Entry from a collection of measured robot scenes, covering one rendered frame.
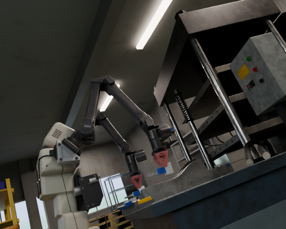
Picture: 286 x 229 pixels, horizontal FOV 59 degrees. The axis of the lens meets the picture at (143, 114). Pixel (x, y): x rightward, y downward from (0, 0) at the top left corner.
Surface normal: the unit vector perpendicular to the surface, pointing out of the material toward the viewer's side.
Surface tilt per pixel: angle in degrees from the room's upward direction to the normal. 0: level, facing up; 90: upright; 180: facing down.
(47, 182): 90
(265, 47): 90
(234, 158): 90
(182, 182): 90
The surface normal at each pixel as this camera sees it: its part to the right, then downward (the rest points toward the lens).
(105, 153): 0.40, -0.46
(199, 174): 0.11, -0.38
